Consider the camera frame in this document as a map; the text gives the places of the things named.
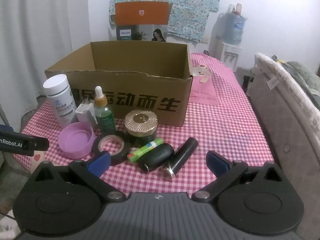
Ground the black cylinder tube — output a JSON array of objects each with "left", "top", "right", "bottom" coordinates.
[{"left": 163, "top": 137, "right": 199, "bottom": 179}]

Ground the green dropper bottle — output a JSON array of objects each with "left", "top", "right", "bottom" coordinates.
[{"left": 94, "top": 86, "right": 116, "bottom": 132}]

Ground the gold lid cream jar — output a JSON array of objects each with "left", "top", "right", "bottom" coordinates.
[{"left": 124, "top": 109, "right": 158, "bottom": 148}]

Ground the black tape roll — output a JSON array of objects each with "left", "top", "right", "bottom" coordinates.
[{"left": 92, "top": 131, "right": 131, "bottom": 166}]

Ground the purple plastic lid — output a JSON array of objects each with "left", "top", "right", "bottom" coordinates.
[{"left": 58, "top": 122, "right": 96, "bottom": 159}]

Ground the pink checkered tablecloth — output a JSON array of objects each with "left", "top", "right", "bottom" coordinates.
[{"left": 13, "top": 52, "right": 276, "bottom": 198}]

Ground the white charger plug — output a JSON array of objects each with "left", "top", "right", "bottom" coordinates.
[{"left": 75, "top": 102, "right": 97, "bottom": 127}]

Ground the black oval case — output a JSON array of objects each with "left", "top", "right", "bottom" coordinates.
[{"left": 138, "top": 143, "right": 174, "bottom": 174}]

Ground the white supplement bottle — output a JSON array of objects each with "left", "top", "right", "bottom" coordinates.
[{"left": 43, "top": 74, "right": 76, "bottom": 128}]

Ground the grey mattress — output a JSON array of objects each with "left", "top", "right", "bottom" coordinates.
[{"left": 247, "top": 53, "right": 319, "bottom": 239}]

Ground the brown cardboard box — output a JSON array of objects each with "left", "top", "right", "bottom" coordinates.
[{"left": 45, "top": 41, "right": 193, "bottom": 127}]

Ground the white water dispenser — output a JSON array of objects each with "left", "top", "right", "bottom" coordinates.
[{"left": 208, "top": 35, "right": 242, "bottom": 72}]

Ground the green blanket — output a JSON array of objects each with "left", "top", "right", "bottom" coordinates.
[{"left": 271, "top": 55, "right": 319, "bottom": 109}]

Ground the white curtain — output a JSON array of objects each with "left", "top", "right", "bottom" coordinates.
[{"left": 1, "top": 0, "right": 91, "bottom": 131}]

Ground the blue water jug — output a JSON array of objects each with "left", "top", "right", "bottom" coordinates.
[{"left": 221, "top": 3, "right": 247, "bottom": 45}]

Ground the orange Philips product box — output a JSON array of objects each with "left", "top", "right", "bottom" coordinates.
[{"left": 111, "top": 1, "right": 172, "bottom": 42}]

